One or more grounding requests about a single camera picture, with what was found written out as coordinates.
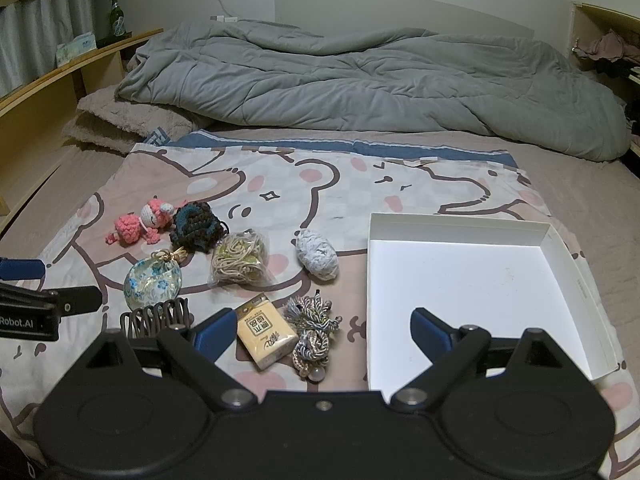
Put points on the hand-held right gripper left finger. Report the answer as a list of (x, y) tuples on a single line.
[(217, 334)]

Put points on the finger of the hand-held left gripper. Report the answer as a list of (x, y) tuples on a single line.
[(22, 267), (75, 299)]

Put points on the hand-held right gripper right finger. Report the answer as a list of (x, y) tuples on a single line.
[(427, 332)]

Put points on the yellow tissue packet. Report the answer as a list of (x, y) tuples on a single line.
[(265, 332)]

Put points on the white cardboard box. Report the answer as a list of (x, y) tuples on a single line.
[(475, 285)]

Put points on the pink crochet doll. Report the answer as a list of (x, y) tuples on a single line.
[(142, 222)]

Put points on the black hair claw clip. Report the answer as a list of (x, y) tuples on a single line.
[(150, 317)]

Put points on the floral fabric pouch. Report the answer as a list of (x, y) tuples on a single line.
[(152, 284)]

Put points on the dark crochet scrunchie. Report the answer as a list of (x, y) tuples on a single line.
[(197, 225)]

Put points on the grey white yarn ball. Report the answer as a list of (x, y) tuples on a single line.
[(316, 255)]

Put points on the wooden bedside shelf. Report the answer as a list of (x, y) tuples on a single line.
[(45, 110)]

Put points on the cartoon bear printed blanket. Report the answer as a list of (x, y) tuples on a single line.
[(320, 195)]

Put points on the beige fuzzy blanket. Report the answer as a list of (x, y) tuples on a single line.
[(115, 120)]

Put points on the blue patterned cloth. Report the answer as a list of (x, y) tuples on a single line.
[(156, 137)]

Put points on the green white tissue pack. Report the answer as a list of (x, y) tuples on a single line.
[(76, 49)]

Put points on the grey curtain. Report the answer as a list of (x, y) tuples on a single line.
[(40, 35)]

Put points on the grey duvet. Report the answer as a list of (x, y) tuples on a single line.
[(360, 80)]

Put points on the green glass bottle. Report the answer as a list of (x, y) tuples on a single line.
[(116, 17)]

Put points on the grey headboard panel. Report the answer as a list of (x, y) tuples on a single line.
[(400, 10)]

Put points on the pile of pink clothes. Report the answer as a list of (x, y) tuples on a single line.
[(607, 47)]

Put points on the wooden open shelf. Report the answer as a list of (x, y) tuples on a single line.
[(607, 20)]

